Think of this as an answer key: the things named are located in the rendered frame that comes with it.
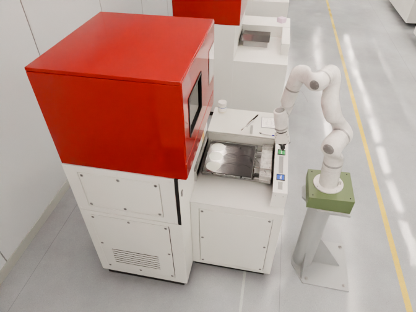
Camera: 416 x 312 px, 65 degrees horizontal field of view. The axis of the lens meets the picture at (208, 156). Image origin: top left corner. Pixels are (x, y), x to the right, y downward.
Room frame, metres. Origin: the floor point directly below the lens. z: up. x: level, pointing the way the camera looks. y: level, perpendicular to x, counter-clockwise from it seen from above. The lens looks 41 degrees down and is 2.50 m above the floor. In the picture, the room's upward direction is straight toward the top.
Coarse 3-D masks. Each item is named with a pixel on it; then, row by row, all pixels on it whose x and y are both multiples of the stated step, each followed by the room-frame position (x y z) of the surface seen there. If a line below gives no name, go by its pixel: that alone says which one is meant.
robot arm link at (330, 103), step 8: (328, 72) 1.61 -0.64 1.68; (336, 72) 1.64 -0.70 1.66; (336, 80) 1.63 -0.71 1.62; (328, 88) 1.63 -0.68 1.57; (336, 88) 1.62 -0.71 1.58; (328, 96) 1.59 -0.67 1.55; (336, 96) 1.58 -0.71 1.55; (328, 104) 1.56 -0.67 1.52; (336, 104) 1.56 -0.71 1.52; (328, 112) 1.55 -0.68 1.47; (336, 112) 1.54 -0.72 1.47; (328, 120) 1.55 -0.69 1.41; (336, 120) 1.53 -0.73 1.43; (344, 120) 1.55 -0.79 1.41; (336, 128) 1.57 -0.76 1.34; (344, 128) 1.55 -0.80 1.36; (352, 136) 1.54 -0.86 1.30
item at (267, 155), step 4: (264, 152) 1.89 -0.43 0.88; (268, 152) 1.89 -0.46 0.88; (264, 156) 1.85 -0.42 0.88; (268, 156) 1.85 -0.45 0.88; (264, 160) 1.80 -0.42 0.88; (268, 160) 1.80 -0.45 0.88; (264, 164) 1.76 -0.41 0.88; (268, 164) 1.76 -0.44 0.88; (260, 172) 1.67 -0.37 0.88; (264, 172) 1.67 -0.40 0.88; (268, 172) 1.67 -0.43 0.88; (260, 180) 1.60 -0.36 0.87; (264, 180) 1.59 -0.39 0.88; (268, 180) 1.59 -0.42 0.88
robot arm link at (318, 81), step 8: (296, 72) 1.72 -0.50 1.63; (304, 72) 1.68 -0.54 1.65; (312, 72) 1.61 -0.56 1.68; (320, 72) 1.60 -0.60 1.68; (288, 80) 1.75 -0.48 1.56; (296, 80) 1.71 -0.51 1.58; (304, 80) 1.65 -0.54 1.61; (312, 80) 1.57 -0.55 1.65; (320, 80) 1.55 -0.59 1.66; (328, 80) 1.57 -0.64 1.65; (288, 88) 1.74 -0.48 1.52; (296, 88) 1.72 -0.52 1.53; (312, 88) 1.56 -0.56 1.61; (320, 88) 1.54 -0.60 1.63
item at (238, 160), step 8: (224, 144) 1.96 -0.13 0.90; (232, 144) 1.96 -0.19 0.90; (240, 144) 1.96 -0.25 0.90; (208, 152) 1.87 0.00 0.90; (224, 152) 1.87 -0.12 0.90; (232, 152) 1.87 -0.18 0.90; (240, 152) 1.87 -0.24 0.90; (248, 152) 1.87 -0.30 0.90; (208, 160) 1.78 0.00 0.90; (224, 160) 1.78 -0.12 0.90; (232, 160) 1.78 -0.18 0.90; (240, 160) 1.78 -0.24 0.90; (248, 160) 1.78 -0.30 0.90; (224, 168) 1.69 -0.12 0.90; (232, 168) 1.69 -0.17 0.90; (240, 168) 1.69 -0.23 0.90; (248, 168) 1.69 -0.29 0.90; (248, 176) 1.61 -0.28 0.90
